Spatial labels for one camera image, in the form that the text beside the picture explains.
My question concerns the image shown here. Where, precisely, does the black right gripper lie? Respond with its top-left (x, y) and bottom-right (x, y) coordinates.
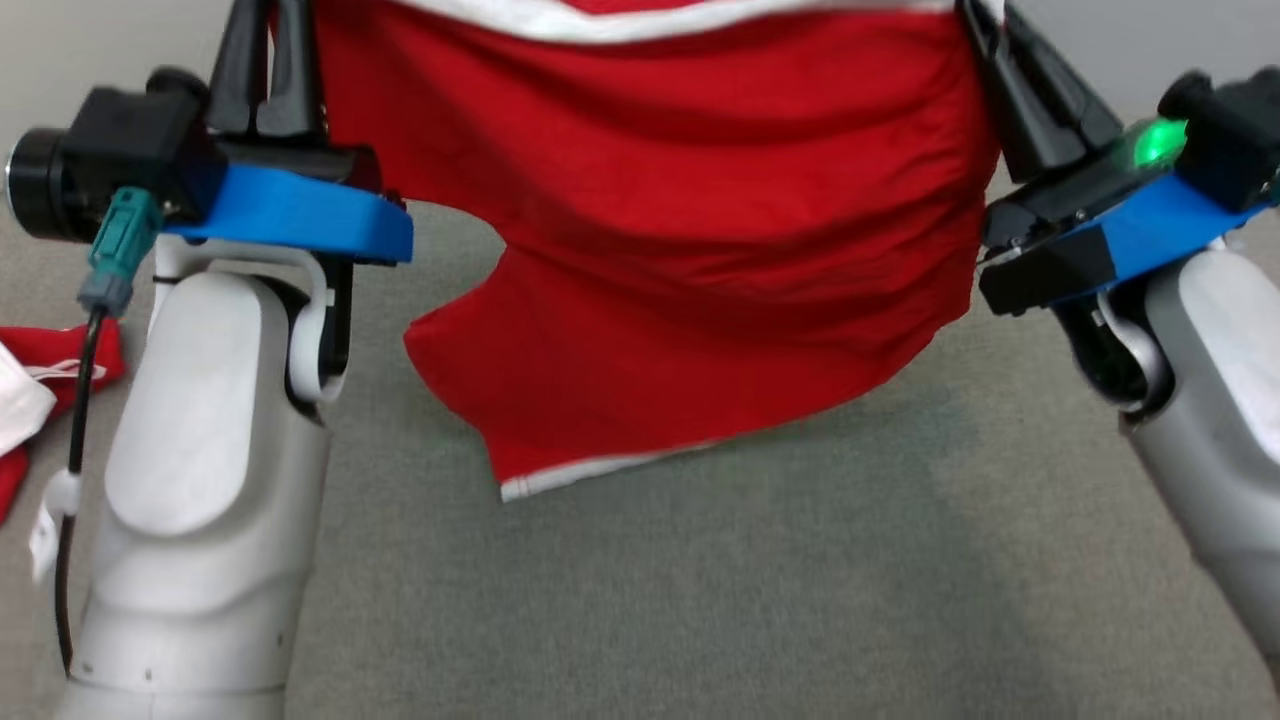
top-left (956, 0), bottom-right (1189, 316)

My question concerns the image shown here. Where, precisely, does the white cable tag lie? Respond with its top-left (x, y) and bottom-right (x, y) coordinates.
top-left (28, 470), bottom-right (83, 586)

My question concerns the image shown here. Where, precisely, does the red jersey white trim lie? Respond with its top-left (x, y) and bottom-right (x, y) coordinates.
top-left (310, 0), bottom-right (1003, 503)

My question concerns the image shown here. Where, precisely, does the red garment white loop print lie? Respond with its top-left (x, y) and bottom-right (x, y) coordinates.
top-left (0, 320), bottom-right (128, 523)

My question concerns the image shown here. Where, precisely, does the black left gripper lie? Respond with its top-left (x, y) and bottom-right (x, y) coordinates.
top-left (205, 0), bottom-right (383, 191)

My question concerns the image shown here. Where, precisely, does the blue right camera bracket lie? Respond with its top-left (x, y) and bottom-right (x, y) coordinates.
top-left (1050, 175), bottom-right (1273, 293)

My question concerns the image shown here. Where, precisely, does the left cable teal connector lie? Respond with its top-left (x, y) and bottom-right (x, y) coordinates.
top-left (52, 185), bottom-right (166, 681)

